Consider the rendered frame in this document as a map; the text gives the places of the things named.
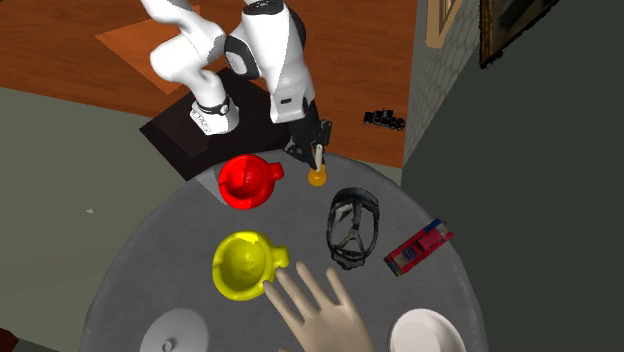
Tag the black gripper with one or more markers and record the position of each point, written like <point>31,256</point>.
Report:
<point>306,131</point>

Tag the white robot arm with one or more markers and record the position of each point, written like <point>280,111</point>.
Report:
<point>273,53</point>

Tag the orange base with beige stick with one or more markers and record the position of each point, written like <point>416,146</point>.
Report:
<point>317,178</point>

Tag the black toy truck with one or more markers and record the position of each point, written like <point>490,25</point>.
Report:
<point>385,119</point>

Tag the red cup with spout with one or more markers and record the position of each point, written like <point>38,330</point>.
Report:
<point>244,183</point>

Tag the round grey table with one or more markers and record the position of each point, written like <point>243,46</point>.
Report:
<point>302,219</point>

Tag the dark robot stand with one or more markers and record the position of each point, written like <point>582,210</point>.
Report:
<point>168,134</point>

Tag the yellow cup with spout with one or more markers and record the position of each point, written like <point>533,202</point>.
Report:
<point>241,265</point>

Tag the red toy fire truck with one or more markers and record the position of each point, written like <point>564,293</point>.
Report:
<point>419,246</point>

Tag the beige mannequin hand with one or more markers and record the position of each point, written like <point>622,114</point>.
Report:
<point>324,326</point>

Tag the white bowl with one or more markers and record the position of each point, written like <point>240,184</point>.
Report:
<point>421,334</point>

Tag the white round lid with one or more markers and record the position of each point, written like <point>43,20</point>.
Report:
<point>178,331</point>

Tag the black open-frame mask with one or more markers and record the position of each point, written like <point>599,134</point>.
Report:
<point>341,253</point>

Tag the beige framed wall picture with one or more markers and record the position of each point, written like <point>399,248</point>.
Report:
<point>441,22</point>

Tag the dark framed wall picture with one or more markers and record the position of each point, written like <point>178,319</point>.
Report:
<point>509,27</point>

